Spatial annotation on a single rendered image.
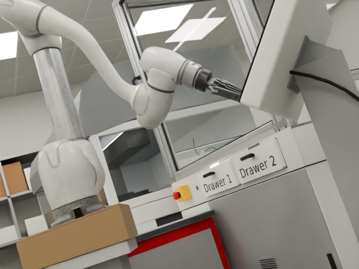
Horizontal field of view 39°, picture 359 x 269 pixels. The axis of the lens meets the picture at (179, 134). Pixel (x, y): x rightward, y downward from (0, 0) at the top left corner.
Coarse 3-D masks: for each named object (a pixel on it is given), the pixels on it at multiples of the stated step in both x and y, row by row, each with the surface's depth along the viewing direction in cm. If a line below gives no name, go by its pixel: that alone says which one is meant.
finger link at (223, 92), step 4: (216, 88) 163; (220, 88) 163; (212, 92) 163; (220, 92) 163; (224, 92) 163; (228, 92) 163; (232, 92) 163; (224, 96) 164; (228, 96) 164; (232, 96) 163; (236, 96) 163; (236, 100) 164
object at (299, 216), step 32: (256, 192) 196; (288, 192) 179; (320, 192) 169; (224, 224) 222; (256, 224) 201; (288, 224) 183; (320, 224) 169; (256, 256) 205; (288, 256) 187; (320, 256) 172; (352, 256) 167
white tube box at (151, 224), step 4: (152, 220) 221; (140, 224) 219; (144, 224) 219; (148, 224) 220; (152, 224) 221; (156, 224) 222; (140, 228) 218; (144, 228) 219; (148, 228) 220; (152, 228) 220; (140, 232) 218
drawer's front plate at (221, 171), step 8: (216, 168) 214; (224, 168) 209; (232, 168) 205; (200, 176) 228; (208, 176) 222; (216, 176) 216; (224, 176) 210; (232, 176) 205; (200, 184) 229; (208, 184) 223; (216, 184) 217; (232, 184) 206; (208, 192) 224; (216, 192) 219
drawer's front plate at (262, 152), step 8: (264, 144) 182; (272, 144) 178; (248, 152) 192; (256, 152) 187; (264, 152) 183; (272, 152) 179; (280, 152) 178; (232, 160) 202; (240, 160) 198; (248, 160) 193; (256, 160) 189; (264, 160) 184; (272, 160) 180; (280, 160) 177; (240, 168) 199; (248, 168) 194; (272, 168) 181; (280, 168) 177; (240, 176) 200; (248, 176) 195; (256, 176) 191
